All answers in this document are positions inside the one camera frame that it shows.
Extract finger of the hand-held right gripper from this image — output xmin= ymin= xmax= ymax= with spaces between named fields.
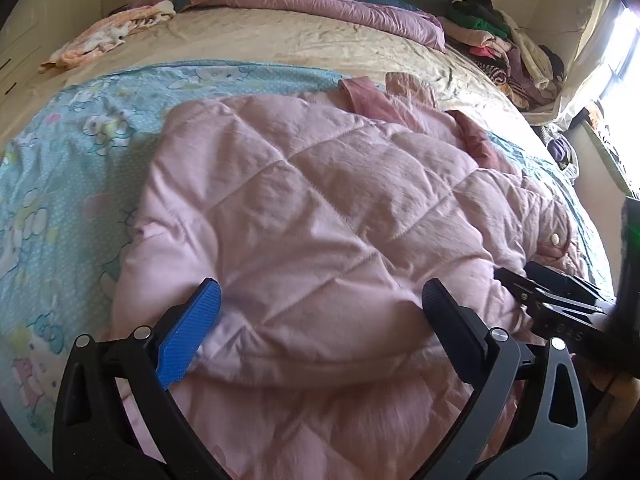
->
xmin=525 ymin=261 xmax=602 ymax=295
xmin=494 ymin=268 xmax=617 ymax=317

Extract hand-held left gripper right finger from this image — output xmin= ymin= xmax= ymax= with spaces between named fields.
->
xmin=421 ymin=279 xmax=589 ymax=480

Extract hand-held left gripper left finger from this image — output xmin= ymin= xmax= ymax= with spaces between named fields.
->
xmin=51 ymin=278 xmax=236 ymax=480

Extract pink quilted jacket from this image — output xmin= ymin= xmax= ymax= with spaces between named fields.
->
xmin=107 ymin=74 xmax=591 ymax=480

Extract basket of clothes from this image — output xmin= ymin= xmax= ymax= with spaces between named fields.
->
xmin=540 ymin=125 xmax=581 ymax=176

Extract pile of mixed clothes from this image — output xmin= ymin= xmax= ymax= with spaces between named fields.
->
xmin=442 ymin=0 xmax=566 ymax=111

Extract windowsill clutter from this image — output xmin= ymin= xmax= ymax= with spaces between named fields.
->
xmin=585 ymin=100 xmax=640 ymax=201

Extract blue cartoon print blanket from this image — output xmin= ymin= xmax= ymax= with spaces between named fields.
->
xmin=0 ymin=60 xmax=616 ymax=441

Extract cream curtain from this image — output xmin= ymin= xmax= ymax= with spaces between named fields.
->
xmin=525 ymin=0 xmax=626 ymax=126

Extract window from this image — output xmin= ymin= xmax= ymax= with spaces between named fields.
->
xmin=595 ymin=0 xmax=640 ymax=101

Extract bed with beige sheet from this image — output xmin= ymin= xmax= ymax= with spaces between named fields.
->
xmin=0 ymin=2 xmax=558 ymax=161

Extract small floral garment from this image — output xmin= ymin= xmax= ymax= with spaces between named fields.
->
xmin=39 ymin=0 xmax=177 ymax=73

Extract cream wardrobe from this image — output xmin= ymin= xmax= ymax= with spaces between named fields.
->
xmin=0 ymin=0 xmax=108 ymax=96

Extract teal floral quilt pink lining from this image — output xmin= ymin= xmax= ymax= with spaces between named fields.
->
xmin=172 ymin=0 xmax=446 ymax=51

